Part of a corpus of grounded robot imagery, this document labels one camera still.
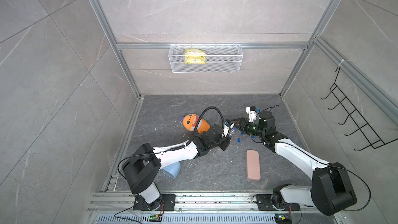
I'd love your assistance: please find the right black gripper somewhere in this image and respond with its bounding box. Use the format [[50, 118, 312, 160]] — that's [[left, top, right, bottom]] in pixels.
[[230, 118, 264, 139]]

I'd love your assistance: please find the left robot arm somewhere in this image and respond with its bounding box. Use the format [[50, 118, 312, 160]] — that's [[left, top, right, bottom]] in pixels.
[[118, 123, 234, 210]]

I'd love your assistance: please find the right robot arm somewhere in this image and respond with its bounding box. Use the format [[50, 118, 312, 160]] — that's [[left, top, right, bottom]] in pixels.
[[232, 112, 357, 216]]

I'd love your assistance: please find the orange shark plush toy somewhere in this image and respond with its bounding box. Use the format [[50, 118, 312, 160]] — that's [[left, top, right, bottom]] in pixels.
[[180, 114, 210, 134]]

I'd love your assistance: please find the pink rectangular case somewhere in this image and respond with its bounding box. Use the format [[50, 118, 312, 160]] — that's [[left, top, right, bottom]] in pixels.
[[246, 150, 261, 181]]

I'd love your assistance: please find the light blue cup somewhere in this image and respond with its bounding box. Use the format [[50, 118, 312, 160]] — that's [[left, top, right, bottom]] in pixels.
[[161, 162, 181, 179]]

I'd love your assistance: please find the yellow packet in basket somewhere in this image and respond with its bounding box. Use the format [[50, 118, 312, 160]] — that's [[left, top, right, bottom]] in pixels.
[[183, 49, 207, 64]]

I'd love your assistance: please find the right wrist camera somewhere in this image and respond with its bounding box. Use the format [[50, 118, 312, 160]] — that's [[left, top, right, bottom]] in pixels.
[[246, 106, 260, 123]]

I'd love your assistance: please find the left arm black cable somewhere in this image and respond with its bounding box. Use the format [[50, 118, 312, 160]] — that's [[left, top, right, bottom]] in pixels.
[[117, 106, 225, 181]]

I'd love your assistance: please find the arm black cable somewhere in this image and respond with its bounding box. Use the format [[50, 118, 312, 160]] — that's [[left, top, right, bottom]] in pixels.
[[261, 105, 372, 212], [117, 106, 225, 181]]

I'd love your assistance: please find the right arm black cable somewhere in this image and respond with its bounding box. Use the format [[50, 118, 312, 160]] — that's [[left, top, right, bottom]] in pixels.
[[261, 105, 372, 212]]

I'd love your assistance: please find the white wire basket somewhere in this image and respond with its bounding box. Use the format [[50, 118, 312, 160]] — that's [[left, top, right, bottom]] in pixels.
[[168, 44, 244, 73]]

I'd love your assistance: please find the black wall hook rack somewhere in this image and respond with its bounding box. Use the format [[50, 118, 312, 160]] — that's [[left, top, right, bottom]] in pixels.
[[320, 67, 398, 152]]

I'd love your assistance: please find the metal base rail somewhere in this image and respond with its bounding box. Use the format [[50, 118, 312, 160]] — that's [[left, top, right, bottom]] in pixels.
[[82, 192, 351, 224]]

